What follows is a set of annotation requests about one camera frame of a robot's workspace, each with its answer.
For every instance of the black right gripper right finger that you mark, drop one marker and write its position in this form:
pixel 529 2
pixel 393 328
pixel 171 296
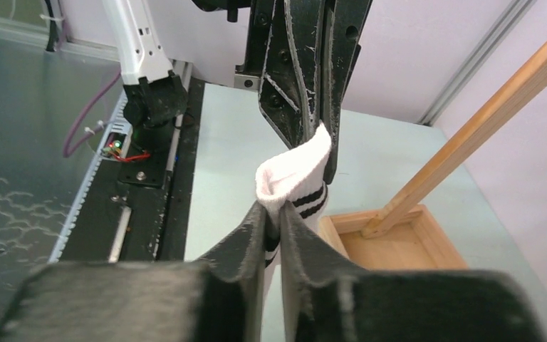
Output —
pixel 327 297

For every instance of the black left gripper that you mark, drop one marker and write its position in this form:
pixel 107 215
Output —
pixel 304 61

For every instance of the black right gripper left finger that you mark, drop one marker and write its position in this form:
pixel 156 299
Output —
pixel 218 297

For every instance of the wooden hanger stand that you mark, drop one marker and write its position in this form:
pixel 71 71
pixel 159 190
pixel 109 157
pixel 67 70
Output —
pixel 404 235

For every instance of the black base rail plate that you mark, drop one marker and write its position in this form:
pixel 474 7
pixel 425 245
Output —
pixel 110 219

